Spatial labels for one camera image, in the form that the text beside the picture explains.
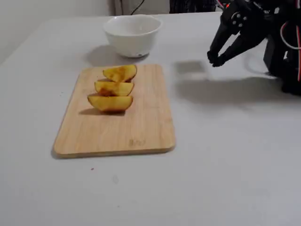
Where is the grey-brown curtain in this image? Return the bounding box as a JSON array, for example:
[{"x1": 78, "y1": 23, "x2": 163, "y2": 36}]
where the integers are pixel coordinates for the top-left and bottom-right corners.
[{"x1": 110, "y1": 0, "x2": 170, "y2": 16}]

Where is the thin black background cable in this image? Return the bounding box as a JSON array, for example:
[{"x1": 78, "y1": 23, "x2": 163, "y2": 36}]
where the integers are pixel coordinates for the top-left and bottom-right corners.
[{"x1": 131, "y1": 0, "x2": 146, "y2": 15}]

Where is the yellow apple slice red core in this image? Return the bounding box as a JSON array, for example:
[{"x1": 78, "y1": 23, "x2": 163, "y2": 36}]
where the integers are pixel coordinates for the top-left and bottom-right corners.
[{"x1": 94, "y1": 80, "x2": 135, "y2": 97}]

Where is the wooden cutting board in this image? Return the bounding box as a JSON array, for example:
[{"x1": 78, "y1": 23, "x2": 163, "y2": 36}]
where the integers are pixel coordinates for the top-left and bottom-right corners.
[{"x1": 53, "y1": 64, "x2": 176, "y2": 159}]

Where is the white ceramic bowl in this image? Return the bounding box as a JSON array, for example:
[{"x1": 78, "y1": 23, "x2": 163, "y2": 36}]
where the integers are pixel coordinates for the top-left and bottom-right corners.
[{"x1": 103, "y1": 14, "x2": 163, "y2": 58}]

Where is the red black gripper wire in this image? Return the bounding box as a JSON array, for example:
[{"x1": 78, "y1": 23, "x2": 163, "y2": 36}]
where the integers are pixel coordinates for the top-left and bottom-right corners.
[{"x1": 216, "y1": 0, "x2": 231, "y2": 10}]

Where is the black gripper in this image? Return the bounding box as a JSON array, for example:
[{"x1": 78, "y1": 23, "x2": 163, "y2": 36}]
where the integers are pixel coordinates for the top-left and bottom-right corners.
[{"x1": 206, "y1": 0, "x2": 281, "y2": 68}]

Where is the dark patterned cloth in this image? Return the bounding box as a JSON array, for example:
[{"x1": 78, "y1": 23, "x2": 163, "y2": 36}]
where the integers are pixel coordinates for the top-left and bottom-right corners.
[{"x1": 169, "y1": 0, "x2": 223, "y2": 14}]

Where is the red white servo wire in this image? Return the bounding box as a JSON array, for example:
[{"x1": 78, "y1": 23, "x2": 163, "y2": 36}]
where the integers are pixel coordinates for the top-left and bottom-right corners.
[{"x1": 280, "y1": 20, "x2": 301, "y2": 82}]

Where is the yellow apple slice red skin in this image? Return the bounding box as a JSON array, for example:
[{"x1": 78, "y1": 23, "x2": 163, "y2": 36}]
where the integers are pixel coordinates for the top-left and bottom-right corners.
[{"x1": 102, "y1": 64, "x2": 138, "y2": 83}]

